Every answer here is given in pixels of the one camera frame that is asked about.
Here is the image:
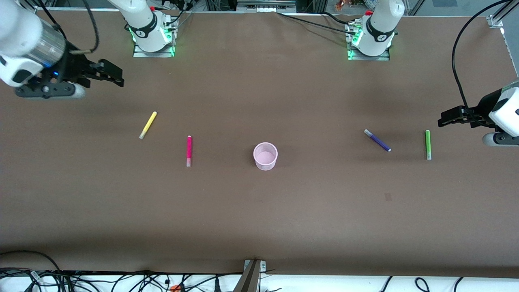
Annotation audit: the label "purple highlighter pen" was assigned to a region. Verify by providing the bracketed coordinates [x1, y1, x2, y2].
[364, 129, 392, 152]

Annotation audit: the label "pink translucent pen holder cup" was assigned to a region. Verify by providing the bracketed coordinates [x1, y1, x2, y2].
[253, 142, 279, 171]

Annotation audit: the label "yellow highlighter pen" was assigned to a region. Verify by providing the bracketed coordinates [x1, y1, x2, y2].
[139, 111, 157, 140]

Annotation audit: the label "grey metal rack device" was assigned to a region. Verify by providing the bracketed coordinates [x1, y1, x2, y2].
[237, 0, 297, 13]

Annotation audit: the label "brown table cover mat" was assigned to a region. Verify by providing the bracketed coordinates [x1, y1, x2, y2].
[0, 9, 519, 279]

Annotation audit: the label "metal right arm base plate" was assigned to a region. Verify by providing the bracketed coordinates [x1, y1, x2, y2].
[133, 16, 176, 58]

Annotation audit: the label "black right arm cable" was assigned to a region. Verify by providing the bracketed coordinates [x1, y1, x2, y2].
[34, 0, 100, 54]

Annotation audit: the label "aluminium corner frame bracket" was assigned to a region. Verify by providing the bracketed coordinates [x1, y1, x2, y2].
[487, 0, 519, 29]

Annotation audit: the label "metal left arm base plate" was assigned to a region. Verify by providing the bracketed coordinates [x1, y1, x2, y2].
[346, 21, 390, 62]

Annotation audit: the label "short black table cable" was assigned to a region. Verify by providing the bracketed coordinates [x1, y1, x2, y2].
[322, 11, 352, 25]

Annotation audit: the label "long black table cable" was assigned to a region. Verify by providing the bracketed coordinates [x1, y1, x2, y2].
[277, 12, 357, 35]

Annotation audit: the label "black looped floor cable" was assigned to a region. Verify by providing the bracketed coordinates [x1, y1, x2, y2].
[0, 250, 62, 280]

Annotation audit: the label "tangled black floor cables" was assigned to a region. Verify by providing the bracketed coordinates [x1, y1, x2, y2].
[0, 268, 244, 292]

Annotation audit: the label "aluminium table frame post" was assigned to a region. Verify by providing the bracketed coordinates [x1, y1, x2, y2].
[233, 260, 266, 292]

